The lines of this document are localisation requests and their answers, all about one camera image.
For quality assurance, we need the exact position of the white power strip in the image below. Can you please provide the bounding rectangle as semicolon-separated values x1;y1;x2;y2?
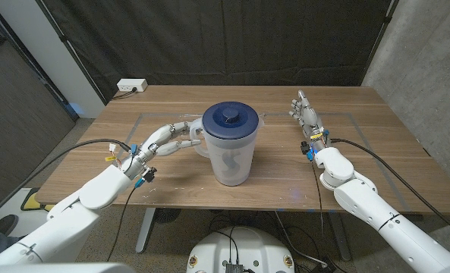
116;78;149;93

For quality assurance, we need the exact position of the black power strip cord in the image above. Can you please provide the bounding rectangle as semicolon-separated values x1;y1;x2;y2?
112;87;137;101

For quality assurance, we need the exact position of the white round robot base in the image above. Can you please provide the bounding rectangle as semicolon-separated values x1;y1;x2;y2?
186;226;296;273

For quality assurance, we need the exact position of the black fabric backdrop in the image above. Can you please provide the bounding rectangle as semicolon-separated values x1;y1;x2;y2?
38;0;395;103

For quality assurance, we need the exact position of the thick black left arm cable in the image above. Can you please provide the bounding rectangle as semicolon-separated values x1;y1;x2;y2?
0;138;133;223

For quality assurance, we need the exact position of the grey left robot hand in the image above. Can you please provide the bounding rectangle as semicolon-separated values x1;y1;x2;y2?
120;121;203;182

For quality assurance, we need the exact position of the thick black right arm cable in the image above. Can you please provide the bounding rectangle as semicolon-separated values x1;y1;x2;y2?
329;137;450;240

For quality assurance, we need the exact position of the white table leg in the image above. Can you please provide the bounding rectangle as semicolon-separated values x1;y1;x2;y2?
135;207;156;254

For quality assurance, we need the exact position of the black base cable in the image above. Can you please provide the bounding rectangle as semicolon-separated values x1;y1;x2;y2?
212;229;241;265

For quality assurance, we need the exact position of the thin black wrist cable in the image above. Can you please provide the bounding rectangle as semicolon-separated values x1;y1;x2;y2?
105;184;140;262
308;158;324;240

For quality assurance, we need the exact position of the grey table leg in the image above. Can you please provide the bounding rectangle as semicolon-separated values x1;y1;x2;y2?
329;212;351;262

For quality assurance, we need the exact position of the dark leather shoe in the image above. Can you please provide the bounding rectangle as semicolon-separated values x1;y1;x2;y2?
0;214;20;236

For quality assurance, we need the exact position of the thin black left wrist cable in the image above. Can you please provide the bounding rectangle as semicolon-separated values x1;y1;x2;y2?
105;184;140;262

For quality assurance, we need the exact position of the black power plug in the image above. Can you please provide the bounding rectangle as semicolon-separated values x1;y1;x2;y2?
310;259;338;273

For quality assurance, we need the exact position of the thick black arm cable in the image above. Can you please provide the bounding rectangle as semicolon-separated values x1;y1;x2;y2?
0;138;133;223
329;137;450;240

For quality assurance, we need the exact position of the black round ribbed disc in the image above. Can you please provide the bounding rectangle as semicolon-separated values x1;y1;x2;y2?
154;207;182;224

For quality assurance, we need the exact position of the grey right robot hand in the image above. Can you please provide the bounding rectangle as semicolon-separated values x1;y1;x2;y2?
289;89;330;160

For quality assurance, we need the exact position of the translucent pitcher with blue lid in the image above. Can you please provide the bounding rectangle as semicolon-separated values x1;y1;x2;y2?
188;101;266;187

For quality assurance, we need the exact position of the white floor cable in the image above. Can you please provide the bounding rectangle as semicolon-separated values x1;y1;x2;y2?
273;211;326;266

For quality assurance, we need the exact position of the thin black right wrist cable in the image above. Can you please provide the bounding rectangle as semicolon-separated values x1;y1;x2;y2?
308;158;324;240

